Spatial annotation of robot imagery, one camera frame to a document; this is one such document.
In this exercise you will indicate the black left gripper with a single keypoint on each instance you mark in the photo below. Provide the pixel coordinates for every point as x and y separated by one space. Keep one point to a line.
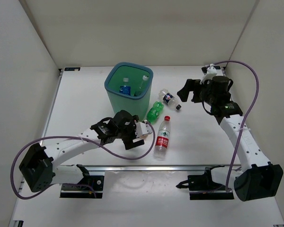
128 143

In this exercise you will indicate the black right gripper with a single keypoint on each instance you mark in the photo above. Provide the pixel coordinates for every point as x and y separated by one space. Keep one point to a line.
194 85

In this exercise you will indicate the black cap clear bottle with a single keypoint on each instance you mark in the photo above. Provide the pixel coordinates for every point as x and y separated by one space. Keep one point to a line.
169 99

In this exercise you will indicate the red cap water bottle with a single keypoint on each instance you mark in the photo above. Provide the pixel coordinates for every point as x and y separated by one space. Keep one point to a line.
162 140

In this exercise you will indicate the green plastic bottle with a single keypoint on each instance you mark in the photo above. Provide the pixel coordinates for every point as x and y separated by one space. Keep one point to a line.
155 112

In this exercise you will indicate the blue label clear bottle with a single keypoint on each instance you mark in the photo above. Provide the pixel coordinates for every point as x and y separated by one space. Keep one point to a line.
125 87

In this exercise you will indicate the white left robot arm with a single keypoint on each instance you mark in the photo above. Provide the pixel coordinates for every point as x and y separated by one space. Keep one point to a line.
43 166

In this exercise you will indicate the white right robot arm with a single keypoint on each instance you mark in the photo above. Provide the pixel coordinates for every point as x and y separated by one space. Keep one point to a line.
258 178

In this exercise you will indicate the teal plastic bin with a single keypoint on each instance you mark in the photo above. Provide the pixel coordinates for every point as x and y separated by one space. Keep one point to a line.
135 105

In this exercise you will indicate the white cap clear bottle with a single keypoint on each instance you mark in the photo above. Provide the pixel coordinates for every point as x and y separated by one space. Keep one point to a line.
142 85

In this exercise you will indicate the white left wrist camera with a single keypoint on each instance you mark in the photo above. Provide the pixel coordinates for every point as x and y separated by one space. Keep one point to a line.
143 129

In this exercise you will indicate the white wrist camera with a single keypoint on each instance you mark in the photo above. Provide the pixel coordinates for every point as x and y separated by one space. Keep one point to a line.
210 73
143 129

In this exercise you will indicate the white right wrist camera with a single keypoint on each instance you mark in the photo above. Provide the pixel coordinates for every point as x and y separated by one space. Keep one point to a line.
210 73

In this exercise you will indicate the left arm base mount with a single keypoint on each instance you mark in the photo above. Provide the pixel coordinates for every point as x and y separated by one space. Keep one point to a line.
90 185

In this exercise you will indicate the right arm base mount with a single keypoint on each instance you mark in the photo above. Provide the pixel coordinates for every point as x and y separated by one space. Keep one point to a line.
203 188

